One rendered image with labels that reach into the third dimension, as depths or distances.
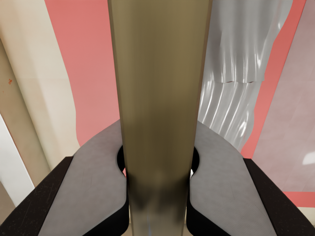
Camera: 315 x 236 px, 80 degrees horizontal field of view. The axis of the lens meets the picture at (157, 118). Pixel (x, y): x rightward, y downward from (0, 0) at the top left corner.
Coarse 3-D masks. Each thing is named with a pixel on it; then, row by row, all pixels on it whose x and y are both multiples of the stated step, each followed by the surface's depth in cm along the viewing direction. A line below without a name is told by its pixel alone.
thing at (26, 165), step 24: (0, 48) 18; (0, 72) 18; (0, 96) 18; (0, 120) 18; (24, 120) 21; (0, 144) 19; (24, 144) 21; (0, 168) 21; (24, 168) 21; (48, 168) 26; (24, 192) 23
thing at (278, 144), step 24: (96, 96) 21; (264, 96) 20; (288, 96) 20; (312, 96) 20; (96, 120) 22; (264, 120) 22; (288, 120) 22; (312, 120) 22; (264, 144) 24; (288, 144) 24; (312, 144) 24; (264, 168) 26; (288, 168) 26; (312, 168) 26; (288, 192) 28; (312, 192) 28
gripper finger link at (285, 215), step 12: (252, 168) 8; (264, 180) 8; (264, 192) 7; (276, 192) 7; (264, 204) 7; (276, 204) 7; (288, 204) 7; (276, 216) 6; (288, 216) 6; (300, 216) 6; (276, 228) 6; (288, 228) 6; (300, 228) 6; (312, 228) 6
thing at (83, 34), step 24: (48, 0) 16; (72, 0) 16; (96, 0) 16; (312, 0) 16; (72, 24) 17; (96, 24) 17; (288, 24) 17; (312, 24) 17; (72, 48) 18; (96, 48) 18; (288, 48) 18; (312, 48) 18; (72, 72) 19; (96, 72) 19; (288, 72) 19; (312, 72) 19
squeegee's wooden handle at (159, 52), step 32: (128, 0) 5; (160, 0) 5; (192, 0) 5; (128, 32) 5; (160, 32) 5; (192, 32) 5; (128, 64) 6; (160, 64) 6; (192, 64) 6; (128, 96) 6; (160, 96) 6; (192, 96) 6; (128, 128) 7; (160, 128) 7; (192, 128) 7; (128, 160) 8; (160, 160) 8; (128, 192) 9; (160, 192) 9; (160, 224) 10
